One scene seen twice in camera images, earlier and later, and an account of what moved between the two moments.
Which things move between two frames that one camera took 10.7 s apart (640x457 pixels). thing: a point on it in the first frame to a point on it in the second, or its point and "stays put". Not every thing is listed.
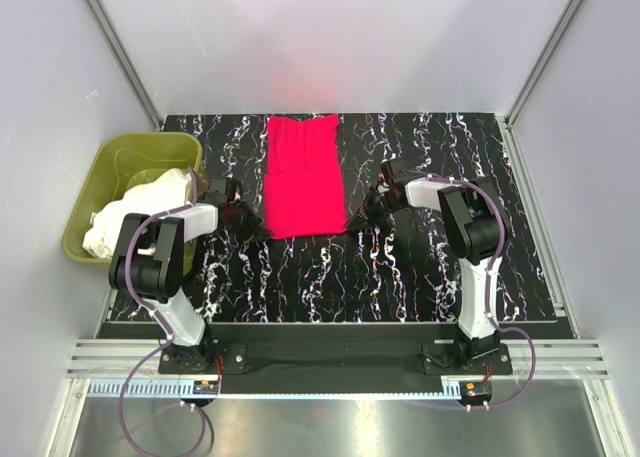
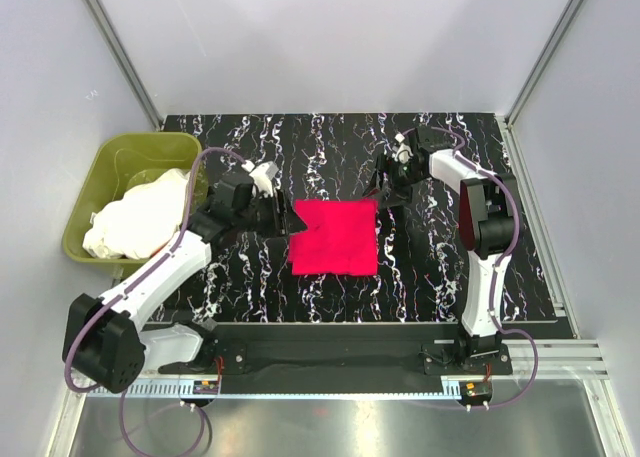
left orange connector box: x=206 y=387 stays put
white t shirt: x=149 y=195 stays put
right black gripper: x=364 y=223 to x=401 y=195
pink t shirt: x=304 y=191 to x=341 y=238
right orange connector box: x=474 y=393 stays put
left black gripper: x=255 y=230 to x=286 y=223
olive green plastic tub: x=118 y=162 stays put
